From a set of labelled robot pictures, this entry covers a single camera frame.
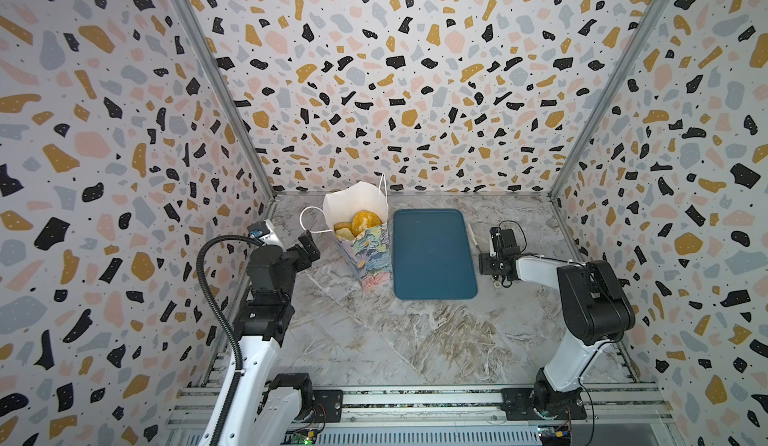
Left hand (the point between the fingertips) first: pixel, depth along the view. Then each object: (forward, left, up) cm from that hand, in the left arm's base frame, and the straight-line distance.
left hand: (291, 234), depth 72 cm
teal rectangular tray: (+13, -38, -30) cm, 50 cm away
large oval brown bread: (+15, -15, -13) cm, 25 cm away
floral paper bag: (+2, -17, -13) cm, 22 cm away
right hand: (+10, -56, -26) cm, 63 cm away
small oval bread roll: (+9, -10, -13) cm, 19 cm away
